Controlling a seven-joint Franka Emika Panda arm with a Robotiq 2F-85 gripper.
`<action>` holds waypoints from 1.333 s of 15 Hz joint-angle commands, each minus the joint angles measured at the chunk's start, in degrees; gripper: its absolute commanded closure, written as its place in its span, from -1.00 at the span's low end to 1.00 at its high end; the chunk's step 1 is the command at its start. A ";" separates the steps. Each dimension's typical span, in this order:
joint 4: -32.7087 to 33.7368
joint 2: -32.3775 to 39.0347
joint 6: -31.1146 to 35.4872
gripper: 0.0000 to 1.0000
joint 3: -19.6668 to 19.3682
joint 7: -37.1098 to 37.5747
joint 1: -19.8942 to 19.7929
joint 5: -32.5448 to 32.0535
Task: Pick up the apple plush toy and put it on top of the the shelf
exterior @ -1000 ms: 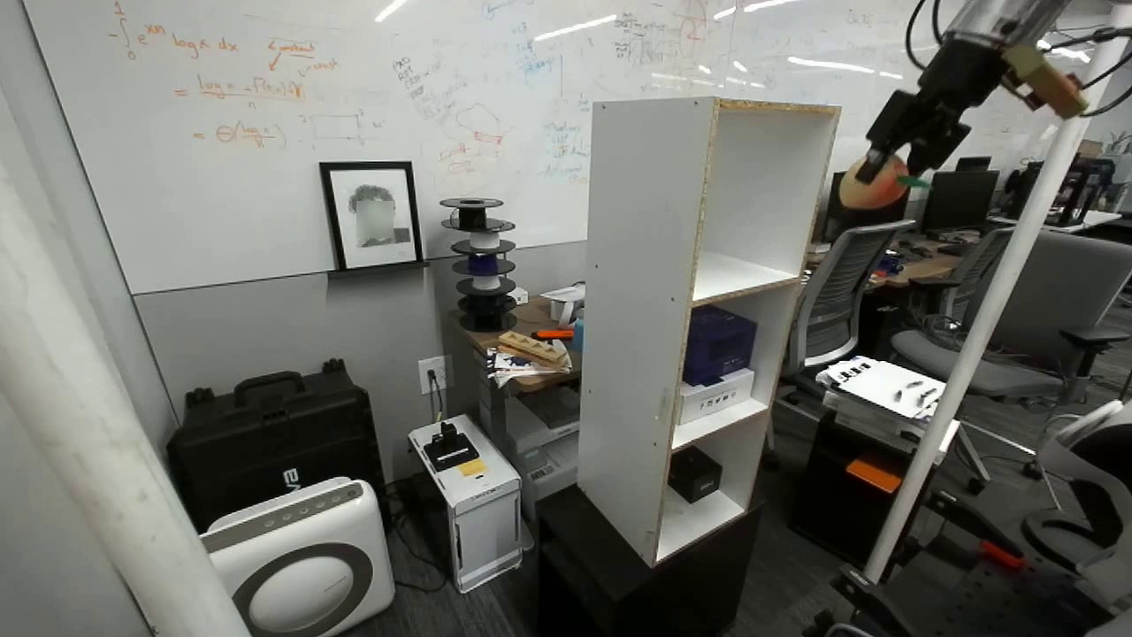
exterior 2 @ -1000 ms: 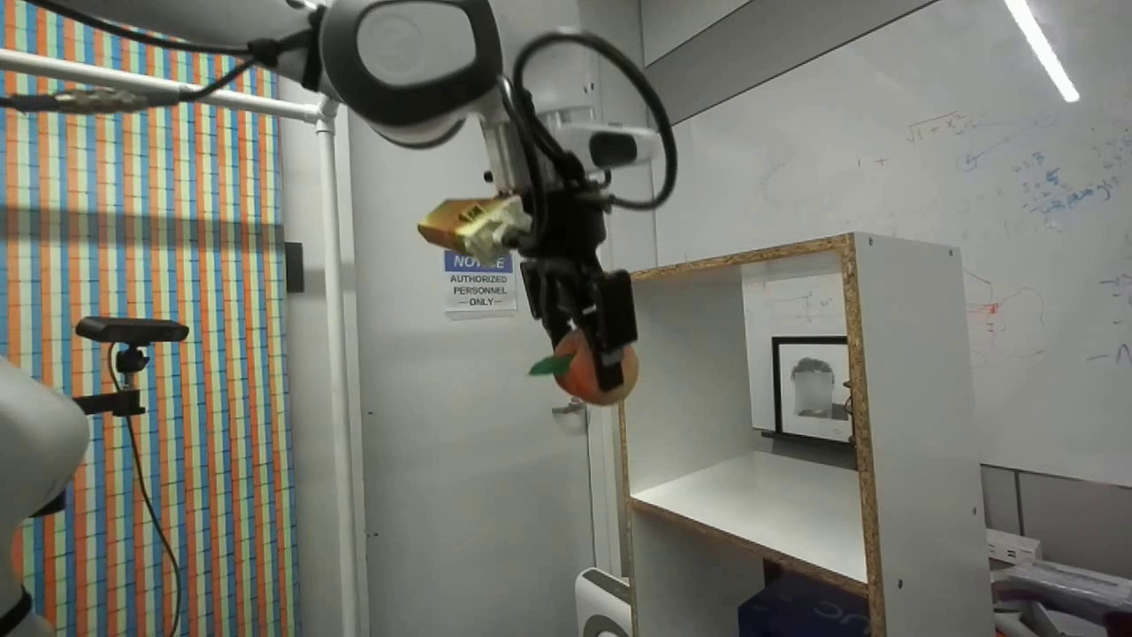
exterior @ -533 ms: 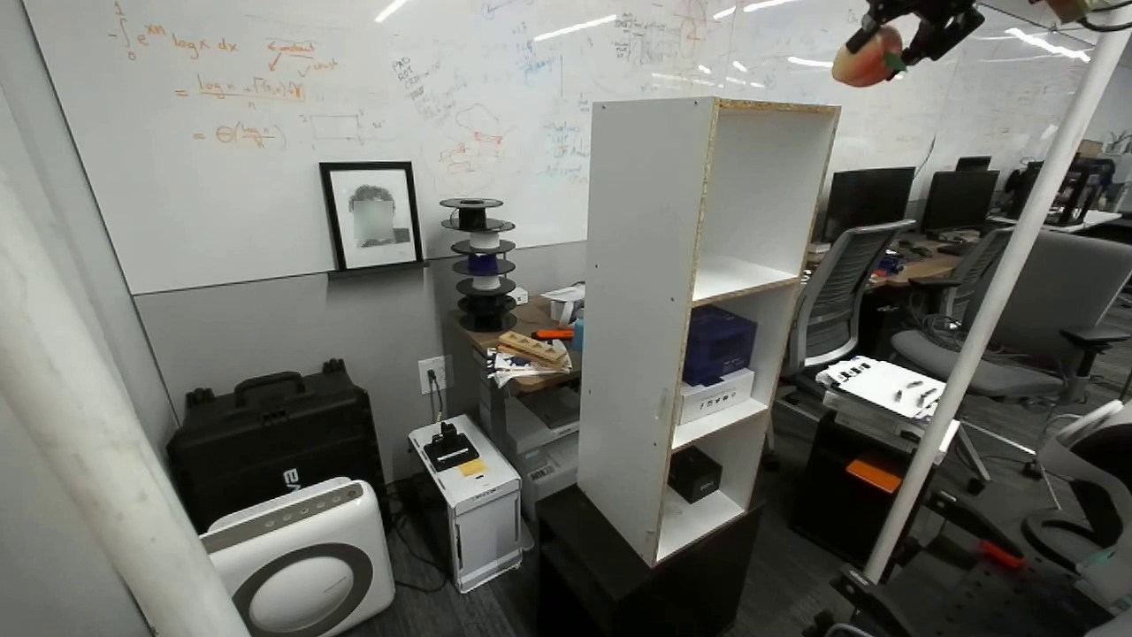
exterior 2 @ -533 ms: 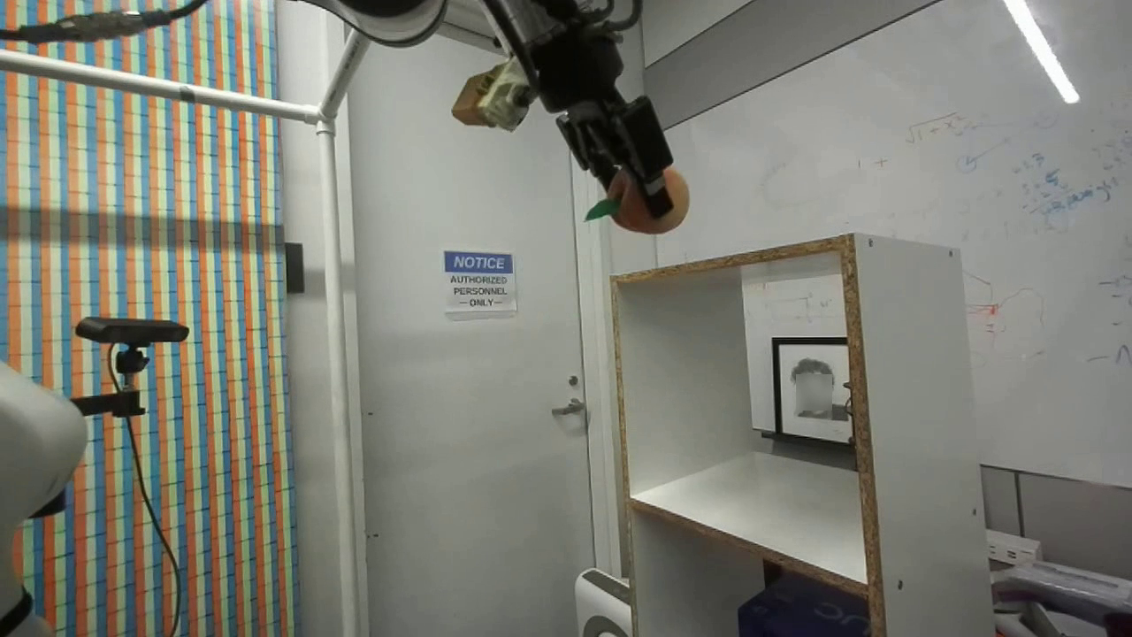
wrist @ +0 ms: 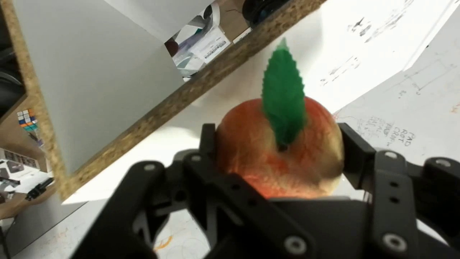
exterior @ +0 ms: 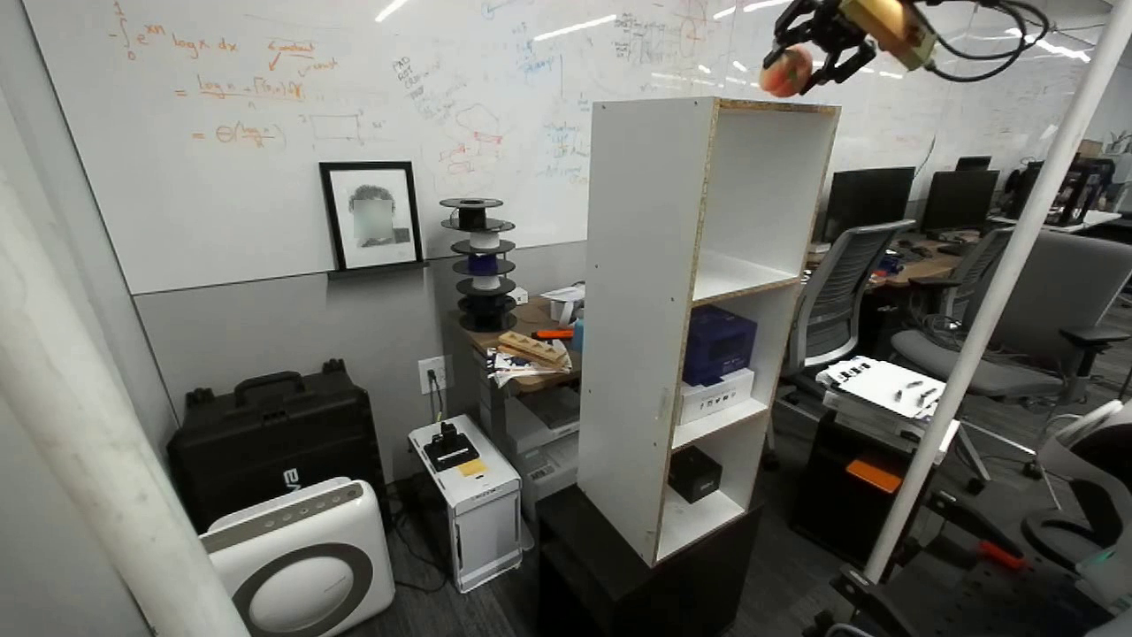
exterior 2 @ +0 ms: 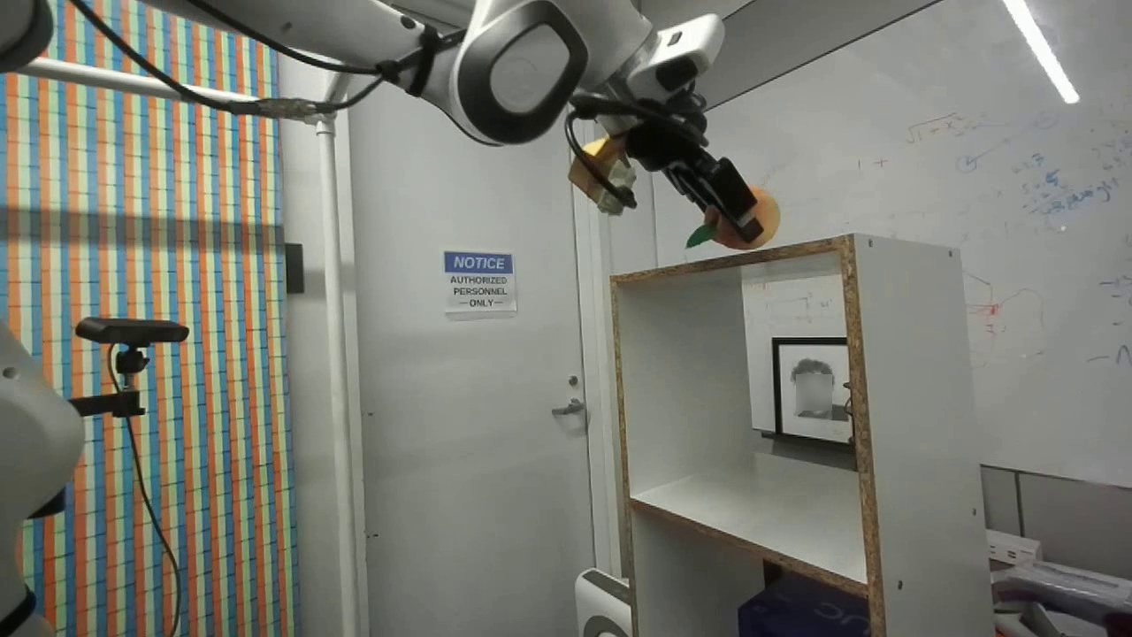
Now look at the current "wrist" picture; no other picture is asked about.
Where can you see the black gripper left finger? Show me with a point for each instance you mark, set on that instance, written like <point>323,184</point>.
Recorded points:
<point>192,211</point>

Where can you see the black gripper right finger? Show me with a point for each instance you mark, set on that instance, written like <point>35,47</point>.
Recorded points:
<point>407,207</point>

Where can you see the red apple plush toy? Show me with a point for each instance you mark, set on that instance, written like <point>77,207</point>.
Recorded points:
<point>249,145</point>

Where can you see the white open shelf unit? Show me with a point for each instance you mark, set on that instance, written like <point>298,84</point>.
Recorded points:
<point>95,73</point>

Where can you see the white printed paper sheets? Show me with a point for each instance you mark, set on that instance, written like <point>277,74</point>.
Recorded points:
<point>383,48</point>

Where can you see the cluttered wooden desk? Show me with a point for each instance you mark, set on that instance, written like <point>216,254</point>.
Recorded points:
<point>15,145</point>

